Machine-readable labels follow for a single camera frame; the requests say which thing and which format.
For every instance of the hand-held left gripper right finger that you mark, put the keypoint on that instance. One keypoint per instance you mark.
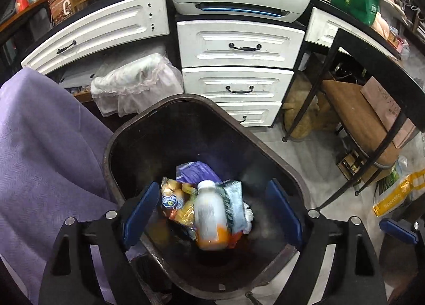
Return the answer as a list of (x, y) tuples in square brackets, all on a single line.
[(282, 212)]

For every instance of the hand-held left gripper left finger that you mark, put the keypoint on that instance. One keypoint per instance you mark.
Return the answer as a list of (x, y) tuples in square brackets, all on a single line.
[(142, 215)]

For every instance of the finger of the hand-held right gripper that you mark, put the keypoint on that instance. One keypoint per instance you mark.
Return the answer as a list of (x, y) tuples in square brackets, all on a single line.
[(398, 230)]

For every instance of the blue silver snack bag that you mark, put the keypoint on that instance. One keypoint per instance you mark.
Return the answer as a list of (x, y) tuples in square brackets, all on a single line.
[(172, 198)]

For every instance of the white tissue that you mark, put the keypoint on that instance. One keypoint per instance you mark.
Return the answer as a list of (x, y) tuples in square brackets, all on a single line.
[(248, 217)]

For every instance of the green white drink carton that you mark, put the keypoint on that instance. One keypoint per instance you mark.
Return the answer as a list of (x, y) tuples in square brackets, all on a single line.
[(234, 205)]

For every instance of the red foam fruit net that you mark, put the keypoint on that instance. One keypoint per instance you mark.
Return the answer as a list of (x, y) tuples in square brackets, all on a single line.
[(235, 240)]

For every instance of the white orange juice bottle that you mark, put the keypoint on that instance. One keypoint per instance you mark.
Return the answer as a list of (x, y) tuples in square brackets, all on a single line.
[(209, 215)]

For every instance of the dark brown trash bin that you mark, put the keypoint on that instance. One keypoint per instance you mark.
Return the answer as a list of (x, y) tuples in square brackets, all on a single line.
[(149, 145)]

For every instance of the purple packet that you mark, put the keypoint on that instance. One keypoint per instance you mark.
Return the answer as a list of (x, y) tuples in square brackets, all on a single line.
[(199, 172)]

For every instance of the yellow plastic bag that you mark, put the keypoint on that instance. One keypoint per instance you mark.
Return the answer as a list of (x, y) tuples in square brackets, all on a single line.
[(395, 193)]

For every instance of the small white drawer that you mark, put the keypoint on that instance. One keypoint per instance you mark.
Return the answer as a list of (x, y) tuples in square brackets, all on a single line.
[(255, 114)]

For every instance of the tan woven sack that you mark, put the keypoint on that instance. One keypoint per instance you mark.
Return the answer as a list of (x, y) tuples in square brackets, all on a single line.
[(302, 112)]

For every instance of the purple floral tablecloth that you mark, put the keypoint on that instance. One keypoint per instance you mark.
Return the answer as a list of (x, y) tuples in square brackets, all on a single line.
[(49, 159)]

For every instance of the cardboard box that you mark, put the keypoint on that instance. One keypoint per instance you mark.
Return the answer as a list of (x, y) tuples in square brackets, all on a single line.
[(385, 105)]

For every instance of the white lace cover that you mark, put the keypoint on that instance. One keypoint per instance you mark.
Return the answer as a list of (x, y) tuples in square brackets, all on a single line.
[(132, 82)]

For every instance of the white drawer front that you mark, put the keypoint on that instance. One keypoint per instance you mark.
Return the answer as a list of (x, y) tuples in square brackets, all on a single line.
[(320, 27)]

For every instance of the white drawer cabinet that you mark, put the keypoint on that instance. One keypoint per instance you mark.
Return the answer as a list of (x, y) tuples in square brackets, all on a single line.
[(365, 31)]

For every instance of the wooden chair with black frame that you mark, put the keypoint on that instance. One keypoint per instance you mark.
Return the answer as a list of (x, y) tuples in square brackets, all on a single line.
[(352, 105)]

